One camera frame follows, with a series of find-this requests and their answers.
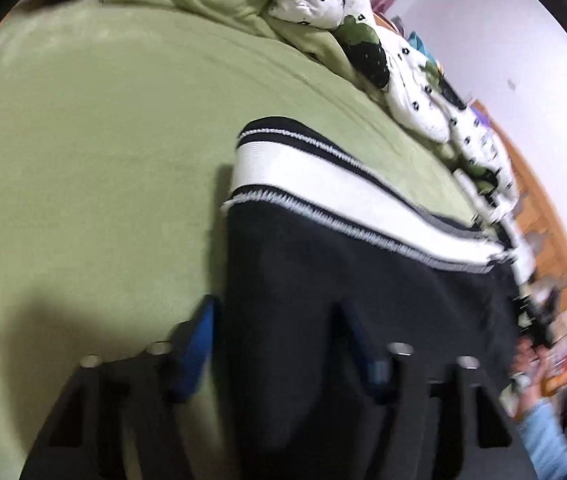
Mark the white floral quilt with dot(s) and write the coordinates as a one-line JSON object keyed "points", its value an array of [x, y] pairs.
{"points": [[403, 75]]}

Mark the teal patterned pillow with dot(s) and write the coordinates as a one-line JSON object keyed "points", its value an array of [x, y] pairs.
{"points": [[419, 46]]}

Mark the wooden bed frame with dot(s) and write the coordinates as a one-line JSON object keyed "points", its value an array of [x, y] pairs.
{"points": [[548, 220]]}

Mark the green fleece blanket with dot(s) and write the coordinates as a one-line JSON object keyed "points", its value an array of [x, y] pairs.
{"points": [[88, 160]]}

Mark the person's right forearm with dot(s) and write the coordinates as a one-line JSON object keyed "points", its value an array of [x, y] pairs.
{"points": [[546, 440]]}

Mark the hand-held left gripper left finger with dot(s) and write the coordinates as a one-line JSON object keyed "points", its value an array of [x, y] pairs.
{"points": [[198, 350]]}

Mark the black pants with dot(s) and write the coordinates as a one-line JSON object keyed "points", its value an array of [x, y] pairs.
{"points": [[363, 310]]}

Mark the person's right hand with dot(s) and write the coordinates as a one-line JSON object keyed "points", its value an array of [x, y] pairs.
{"points": [[528, 360]]}

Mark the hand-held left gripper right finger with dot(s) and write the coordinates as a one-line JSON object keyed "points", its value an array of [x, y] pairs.
{"points": [[378, 375]]}

